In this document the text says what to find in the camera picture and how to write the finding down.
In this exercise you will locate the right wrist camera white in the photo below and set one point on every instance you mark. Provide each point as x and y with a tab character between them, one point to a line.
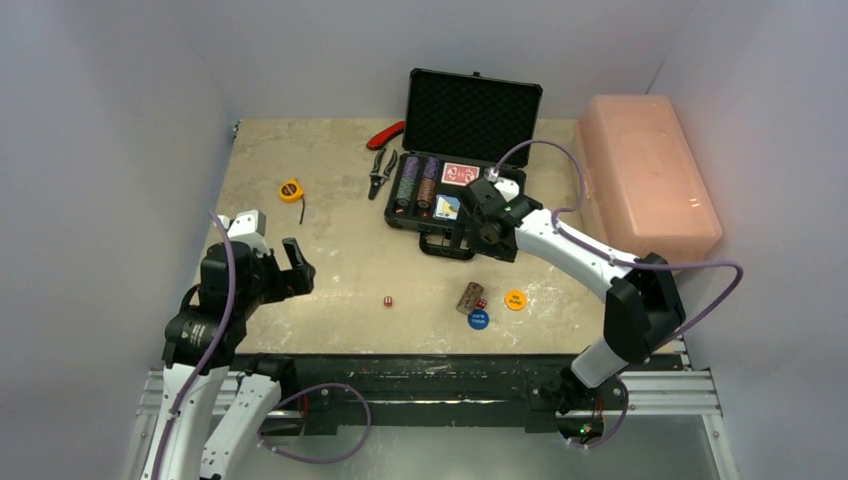
508	188

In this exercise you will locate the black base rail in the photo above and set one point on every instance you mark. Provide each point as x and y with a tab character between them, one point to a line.
417	390

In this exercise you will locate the blue small blind button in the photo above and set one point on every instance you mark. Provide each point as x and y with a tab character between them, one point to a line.
478	319

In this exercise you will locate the red handled knife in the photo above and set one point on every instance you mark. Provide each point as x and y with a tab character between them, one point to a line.
382	138

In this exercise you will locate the yellow tape measure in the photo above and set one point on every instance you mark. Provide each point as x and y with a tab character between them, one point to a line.
291	192

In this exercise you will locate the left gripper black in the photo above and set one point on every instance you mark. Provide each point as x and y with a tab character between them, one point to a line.
287	282

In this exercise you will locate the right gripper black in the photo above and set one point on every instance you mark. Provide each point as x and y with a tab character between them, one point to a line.
460	232

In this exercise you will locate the blue card deck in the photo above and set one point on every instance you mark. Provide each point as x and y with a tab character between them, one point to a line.
446	207

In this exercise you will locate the black pliers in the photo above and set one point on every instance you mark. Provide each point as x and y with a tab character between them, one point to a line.
380	175

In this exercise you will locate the green purple chip stack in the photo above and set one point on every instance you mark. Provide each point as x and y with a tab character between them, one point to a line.
407	182

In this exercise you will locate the orange big blind button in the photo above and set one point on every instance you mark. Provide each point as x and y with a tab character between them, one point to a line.
515	300

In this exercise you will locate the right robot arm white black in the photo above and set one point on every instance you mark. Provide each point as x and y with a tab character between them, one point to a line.
642	306

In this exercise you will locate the orange purple chip stack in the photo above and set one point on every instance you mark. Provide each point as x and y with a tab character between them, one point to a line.
427	185

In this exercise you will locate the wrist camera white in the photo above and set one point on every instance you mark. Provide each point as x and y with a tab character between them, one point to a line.
247	227
508	188

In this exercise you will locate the pink plastic storage box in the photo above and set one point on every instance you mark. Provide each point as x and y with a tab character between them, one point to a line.
644	191

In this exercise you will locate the red card deck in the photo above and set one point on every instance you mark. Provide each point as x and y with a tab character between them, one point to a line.
459	174

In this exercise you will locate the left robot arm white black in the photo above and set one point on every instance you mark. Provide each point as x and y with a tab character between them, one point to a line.
236	279

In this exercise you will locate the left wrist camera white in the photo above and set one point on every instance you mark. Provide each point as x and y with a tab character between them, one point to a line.
247	227

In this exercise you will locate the brown poker chip stack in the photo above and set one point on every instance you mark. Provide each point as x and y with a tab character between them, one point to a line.
470	298

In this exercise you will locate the black poker set case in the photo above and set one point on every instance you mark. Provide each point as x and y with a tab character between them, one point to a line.
467	119

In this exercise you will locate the aluminium frame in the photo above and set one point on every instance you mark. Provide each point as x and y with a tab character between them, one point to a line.
664	385

